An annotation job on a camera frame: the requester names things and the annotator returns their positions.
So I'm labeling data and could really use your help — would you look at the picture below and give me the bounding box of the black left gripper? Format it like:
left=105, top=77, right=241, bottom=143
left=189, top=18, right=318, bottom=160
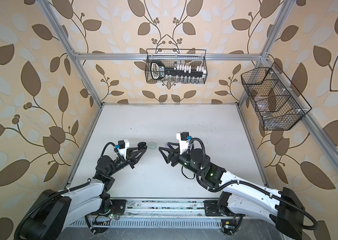
left=106, top=146, right=145, bottom=179

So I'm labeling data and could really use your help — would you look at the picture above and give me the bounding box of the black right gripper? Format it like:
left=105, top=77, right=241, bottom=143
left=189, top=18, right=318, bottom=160
left=160, top=142, right=203, bottom=178

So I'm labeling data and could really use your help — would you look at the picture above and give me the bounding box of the mint green charging case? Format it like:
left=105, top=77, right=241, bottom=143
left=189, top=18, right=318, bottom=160
left=147, top=142, right=157, bottom=150

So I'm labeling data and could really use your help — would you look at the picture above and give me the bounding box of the black round earbud case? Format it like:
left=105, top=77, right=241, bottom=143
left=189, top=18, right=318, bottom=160
left=138, top=142, right=147, bottom=150

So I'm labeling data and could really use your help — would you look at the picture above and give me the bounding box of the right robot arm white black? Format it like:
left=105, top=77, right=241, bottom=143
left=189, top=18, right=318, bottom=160
left=159, top=138, right=319, bottom=240

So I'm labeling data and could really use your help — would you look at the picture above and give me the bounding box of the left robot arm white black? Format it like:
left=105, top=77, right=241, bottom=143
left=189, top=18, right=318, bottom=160
left=14, top=140, right=148, bottom=240

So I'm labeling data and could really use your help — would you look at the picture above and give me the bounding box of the black socket holder tool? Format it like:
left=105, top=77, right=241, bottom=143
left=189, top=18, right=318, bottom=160
left=148, top=60, right=208, bottom=80

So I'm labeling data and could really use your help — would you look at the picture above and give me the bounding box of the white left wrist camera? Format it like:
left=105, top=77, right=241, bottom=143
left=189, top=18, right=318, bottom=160
left=114, top=140, right=130, bottom=159

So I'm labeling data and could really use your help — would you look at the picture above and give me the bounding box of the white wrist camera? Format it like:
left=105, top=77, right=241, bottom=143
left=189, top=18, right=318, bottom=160
left=176, top=132, right=191, bottom=155
left=114, top=140, right=130, bottom=159

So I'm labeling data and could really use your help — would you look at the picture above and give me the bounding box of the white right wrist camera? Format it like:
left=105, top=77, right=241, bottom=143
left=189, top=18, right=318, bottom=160
left=176, top=132, right=191, bottom=155

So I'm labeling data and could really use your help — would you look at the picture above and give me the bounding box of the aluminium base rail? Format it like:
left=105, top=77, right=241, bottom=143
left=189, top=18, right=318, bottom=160
left=71, top=198, right=241, bottom=229

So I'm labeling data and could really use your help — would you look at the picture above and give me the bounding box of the black wire basket back wall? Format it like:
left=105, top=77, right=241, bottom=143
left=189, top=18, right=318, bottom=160
left=145, top=48, right=208, bottom=85

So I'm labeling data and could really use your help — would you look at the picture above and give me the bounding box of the black wire basket wall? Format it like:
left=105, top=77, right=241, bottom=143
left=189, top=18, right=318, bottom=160
left=145, top=48, right=208, bottom=85
left=241, top=63, right=312, bottom=131

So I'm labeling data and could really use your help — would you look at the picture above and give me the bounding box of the black wire basket right wall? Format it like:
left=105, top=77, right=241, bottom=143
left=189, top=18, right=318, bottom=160
left=241, top=63, right=312, bottom=131

